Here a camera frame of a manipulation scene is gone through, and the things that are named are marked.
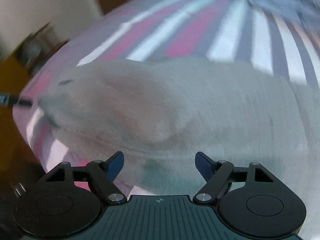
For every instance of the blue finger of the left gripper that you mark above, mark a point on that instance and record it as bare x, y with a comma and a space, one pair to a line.
7, 100

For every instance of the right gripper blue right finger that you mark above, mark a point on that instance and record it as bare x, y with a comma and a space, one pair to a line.
215, 173

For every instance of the grey sweatpants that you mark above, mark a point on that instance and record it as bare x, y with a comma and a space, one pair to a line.
161, 113

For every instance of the striped pink grey bed sheet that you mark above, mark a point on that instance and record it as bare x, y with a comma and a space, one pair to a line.
227, 31

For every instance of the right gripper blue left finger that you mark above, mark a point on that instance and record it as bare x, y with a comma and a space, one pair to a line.
101, 176

